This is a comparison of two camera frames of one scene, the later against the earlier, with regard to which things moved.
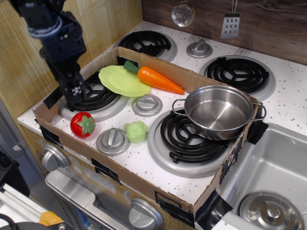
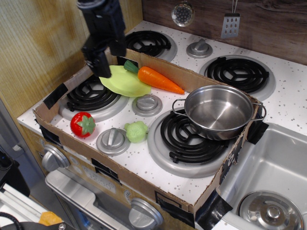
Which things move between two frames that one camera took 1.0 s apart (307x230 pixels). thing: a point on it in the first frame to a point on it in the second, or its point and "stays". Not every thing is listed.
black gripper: x=62 y=53 to x=106 y=28
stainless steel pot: x=218 y=112 stays
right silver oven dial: x=144 y=215 stays
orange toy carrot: x=152 y=77 stays
